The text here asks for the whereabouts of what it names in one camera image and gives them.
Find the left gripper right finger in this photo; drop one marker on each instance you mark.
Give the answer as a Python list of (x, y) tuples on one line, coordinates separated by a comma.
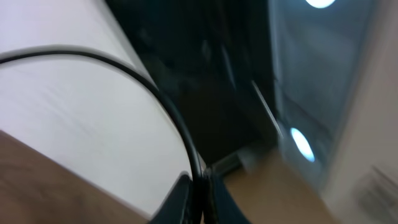
[(219, 206)]

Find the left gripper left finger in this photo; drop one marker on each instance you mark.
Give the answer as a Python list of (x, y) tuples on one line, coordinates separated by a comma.
[(176, 208)]

